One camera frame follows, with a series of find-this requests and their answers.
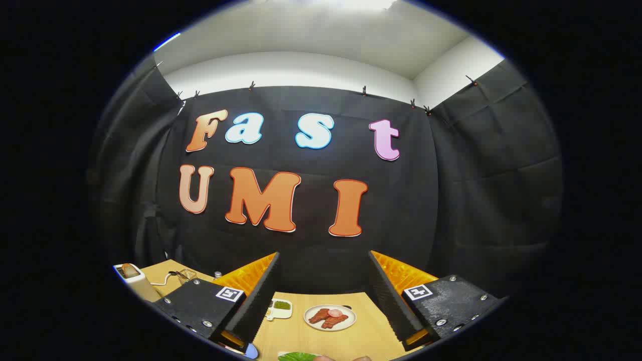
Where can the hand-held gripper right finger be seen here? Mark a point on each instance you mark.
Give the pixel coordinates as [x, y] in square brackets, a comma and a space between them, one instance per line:
[388, 298]

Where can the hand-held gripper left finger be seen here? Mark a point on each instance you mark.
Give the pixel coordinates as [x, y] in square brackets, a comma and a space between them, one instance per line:
[263, 296]

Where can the green lettuce leaf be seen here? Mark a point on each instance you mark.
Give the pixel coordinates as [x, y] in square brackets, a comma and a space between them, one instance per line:
[298, 356]

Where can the toasted bread slice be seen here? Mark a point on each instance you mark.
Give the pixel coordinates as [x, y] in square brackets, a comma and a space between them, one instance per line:
[130, 271]

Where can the pile of green beans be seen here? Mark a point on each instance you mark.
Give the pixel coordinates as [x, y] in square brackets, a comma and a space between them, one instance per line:
[282, 304]

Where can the white divided dish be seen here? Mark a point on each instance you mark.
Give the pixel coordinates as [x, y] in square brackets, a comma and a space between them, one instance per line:
[283, 312]

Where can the round white plate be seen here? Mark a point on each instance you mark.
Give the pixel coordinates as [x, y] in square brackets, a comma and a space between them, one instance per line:
[346, 323]

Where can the pink sausage slice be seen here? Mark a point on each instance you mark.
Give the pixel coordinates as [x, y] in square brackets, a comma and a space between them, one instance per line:
[335, 313]

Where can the brown meat piece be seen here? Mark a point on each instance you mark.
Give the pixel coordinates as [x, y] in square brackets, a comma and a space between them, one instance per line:
[319, 315]
[334, 321]

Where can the cream toaster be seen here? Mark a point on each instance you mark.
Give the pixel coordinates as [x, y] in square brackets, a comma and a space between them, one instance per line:
[140, 288]

